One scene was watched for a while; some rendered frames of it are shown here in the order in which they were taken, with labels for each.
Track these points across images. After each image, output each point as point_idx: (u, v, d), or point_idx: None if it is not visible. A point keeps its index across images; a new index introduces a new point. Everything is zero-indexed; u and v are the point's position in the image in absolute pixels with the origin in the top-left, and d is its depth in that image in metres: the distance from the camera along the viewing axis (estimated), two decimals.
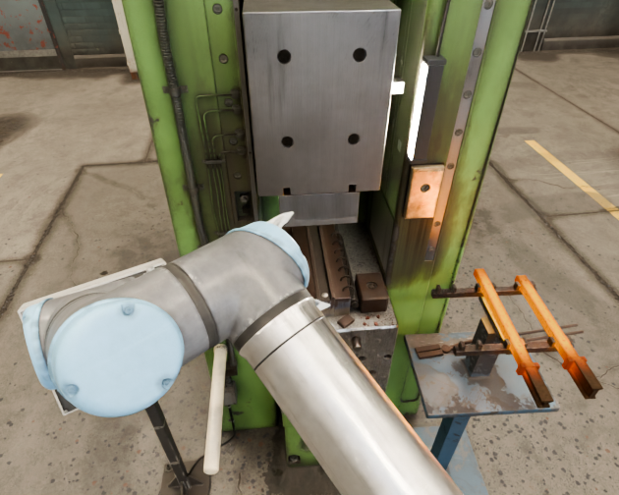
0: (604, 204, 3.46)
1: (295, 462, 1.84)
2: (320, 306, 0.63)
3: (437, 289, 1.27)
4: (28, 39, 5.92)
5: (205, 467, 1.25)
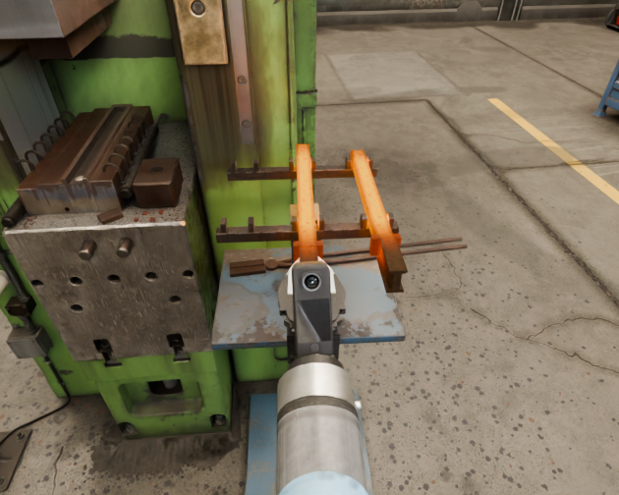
0: (566, 158, 3.08)
1: (132, 431, 1.46)
2: None
3: (231, 165, 0.88)
4: None
5: None
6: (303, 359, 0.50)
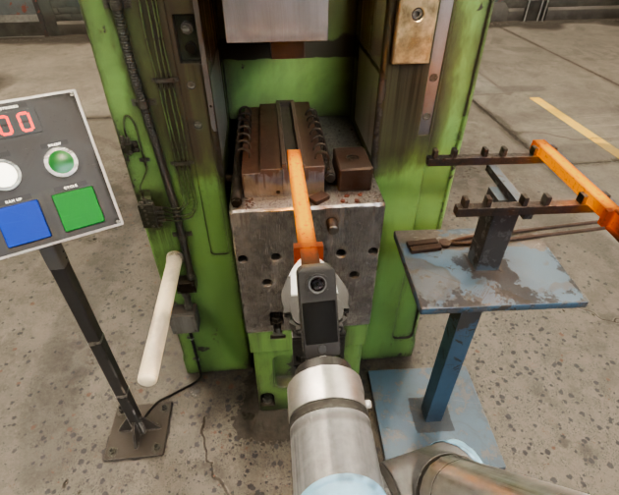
0: (617, 154, 3.20)
1: (268, 403, 1.58)
2: None
3: (434, 152, 1.00)
4: (9, 3, 5.66)
5: (140, 376, 0.98)
6: (311, 361, 0.50)
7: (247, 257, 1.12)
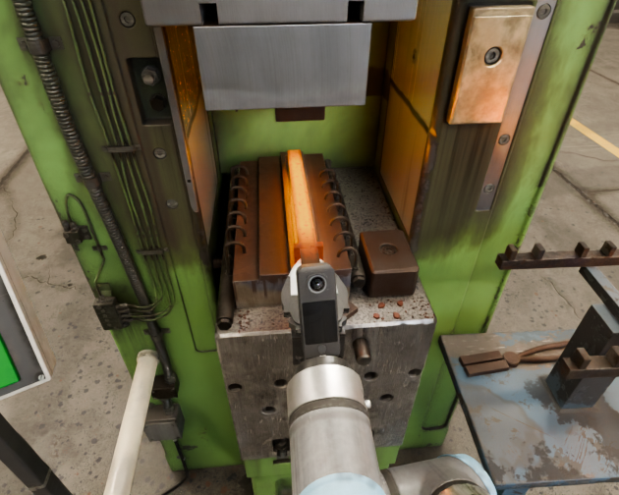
0: None
1: None
2: None
3: (511, 252, 0.70)
4: None
5: None
6: (310, 361, 0.50)
7: (241, 383, 0.82)
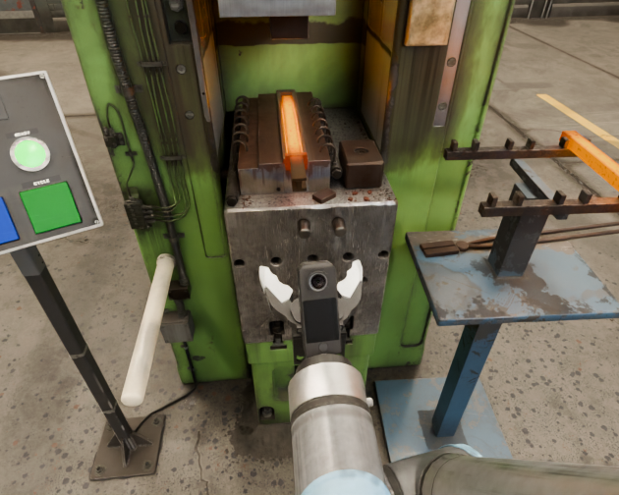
0: None
1: (268, 416, 1.47)
2: (262, 276, 0.64)
3: (453, 144, 0.90)
4: None
5: (123, 396, 0.88)
6: (312, 359, 0.50)
7: (244, 261, 1.02)
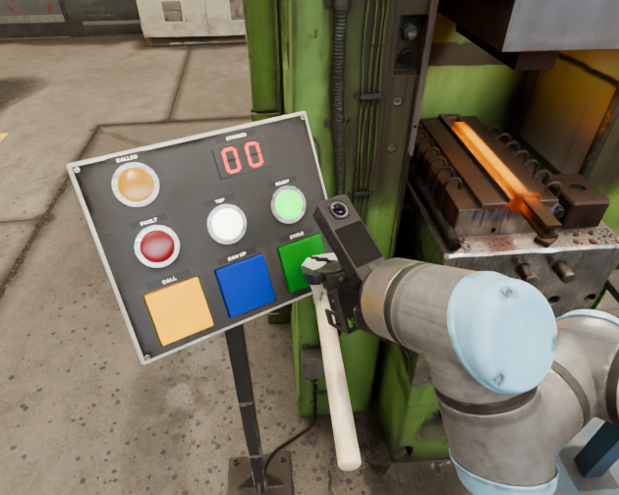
0: None
1: (403, 455, 1.39)
2: None
3: None
4: (34, 3, 5.47)
5: (344, 461, 0.80)
6: (370, 273, 0.48)
7: None
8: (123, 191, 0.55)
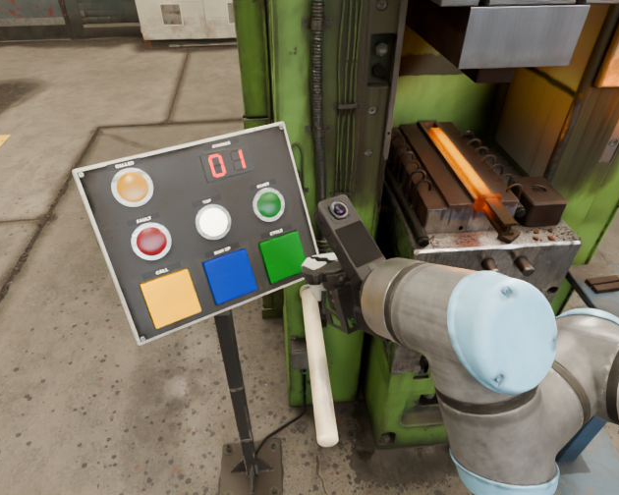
0: None
1: (387, 441, 1.47)
2: None
3: None
4: (35, 6, 5.56)
5: (322, 437, 0.88)
6: (370, 273, 0.48)
7: None
8: (121, 192, 0.63)
